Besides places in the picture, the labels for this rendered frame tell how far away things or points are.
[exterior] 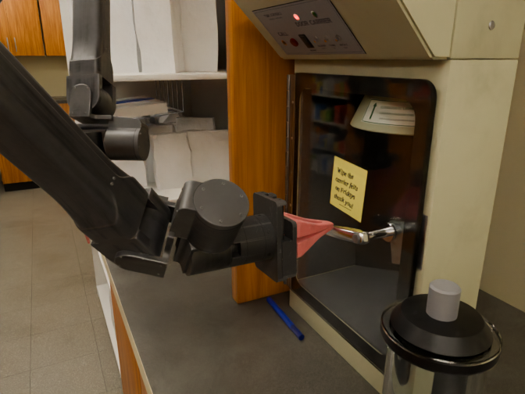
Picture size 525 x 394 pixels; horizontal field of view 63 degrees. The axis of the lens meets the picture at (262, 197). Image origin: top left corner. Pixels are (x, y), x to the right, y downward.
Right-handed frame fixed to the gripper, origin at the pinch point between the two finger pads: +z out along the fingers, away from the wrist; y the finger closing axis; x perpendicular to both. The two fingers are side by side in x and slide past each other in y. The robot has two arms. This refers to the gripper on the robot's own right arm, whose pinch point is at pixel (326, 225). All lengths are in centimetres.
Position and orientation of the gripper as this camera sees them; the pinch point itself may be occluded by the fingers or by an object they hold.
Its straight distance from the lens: 58.6
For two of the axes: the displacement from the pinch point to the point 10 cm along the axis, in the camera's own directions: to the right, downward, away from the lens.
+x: -4.5, -2.0, 8.7
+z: 8.9, -1.2, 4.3
